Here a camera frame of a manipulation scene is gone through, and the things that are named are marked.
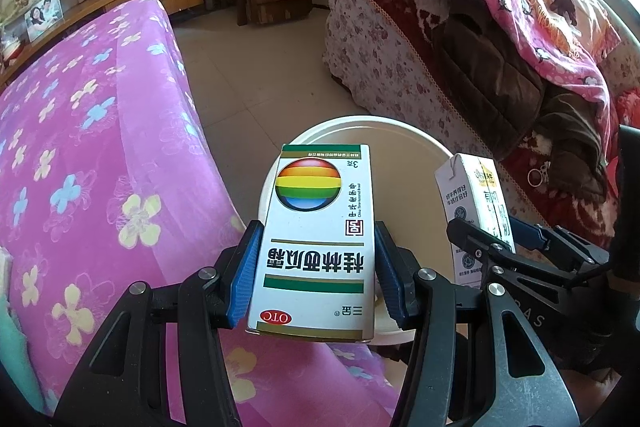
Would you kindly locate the pink cat print blanket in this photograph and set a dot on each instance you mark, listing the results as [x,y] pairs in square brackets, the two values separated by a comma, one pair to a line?
[565,62]

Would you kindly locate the white milk carton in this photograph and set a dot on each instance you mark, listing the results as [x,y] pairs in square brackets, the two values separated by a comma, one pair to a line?
[470,197]

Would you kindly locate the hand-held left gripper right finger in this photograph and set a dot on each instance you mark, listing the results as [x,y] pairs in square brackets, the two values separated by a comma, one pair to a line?
[392,277]

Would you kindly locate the dark red floral throw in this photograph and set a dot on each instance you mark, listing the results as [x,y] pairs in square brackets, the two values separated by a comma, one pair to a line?
[400,2]

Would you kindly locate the teal plastic bag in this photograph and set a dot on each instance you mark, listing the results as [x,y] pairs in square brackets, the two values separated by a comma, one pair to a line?
[15,347]

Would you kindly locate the small couple photo frame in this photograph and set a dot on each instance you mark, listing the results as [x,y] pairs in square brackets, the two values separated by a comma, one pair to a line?
[42,14]

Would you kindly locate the brown jacket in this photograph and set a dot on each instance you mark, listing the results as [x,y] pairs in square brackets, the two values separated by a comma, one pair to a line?
[490,77]

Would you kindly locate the floral covered sofa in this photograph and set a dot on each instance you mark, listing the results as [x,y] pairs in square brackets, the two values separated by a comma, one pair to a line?
[380,57]

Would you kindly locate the white plastic bucket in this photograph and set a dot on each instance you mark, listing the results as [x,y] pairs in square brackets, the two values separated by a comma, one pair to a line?
[400,157]

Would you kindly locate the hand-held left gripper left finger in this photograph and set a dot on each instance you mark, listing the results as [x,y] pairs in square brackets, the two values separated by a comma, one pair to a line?
[245,272]

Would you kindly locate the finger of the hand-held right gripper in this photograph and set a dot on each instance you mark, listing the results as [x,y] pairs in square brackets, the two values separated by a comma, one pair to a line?
[472,239]
[550,239]

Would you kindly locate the white medicine box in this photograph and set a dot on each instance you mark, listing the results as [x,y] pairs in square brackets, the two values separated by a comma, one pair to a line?
[310,257]

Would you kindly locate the peach fringed cushion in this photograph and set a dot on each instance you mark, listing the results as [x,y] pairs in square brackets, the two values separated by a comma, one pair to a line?
[595,32]

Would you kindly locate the red patterned cushion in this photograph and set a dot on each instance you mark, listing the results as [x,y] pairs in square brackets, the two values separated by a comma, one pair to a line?
[630,117]

